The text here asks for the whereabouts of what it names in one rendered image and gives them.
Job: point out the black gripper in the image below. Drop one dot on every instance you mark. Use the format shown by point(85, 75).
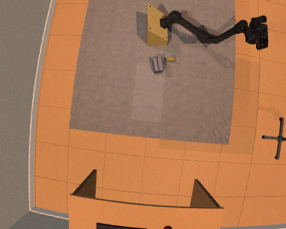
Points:
point(261, 32)

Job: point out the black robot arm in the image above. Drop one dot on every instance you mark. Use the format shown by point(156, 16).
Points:
point(204, 36)

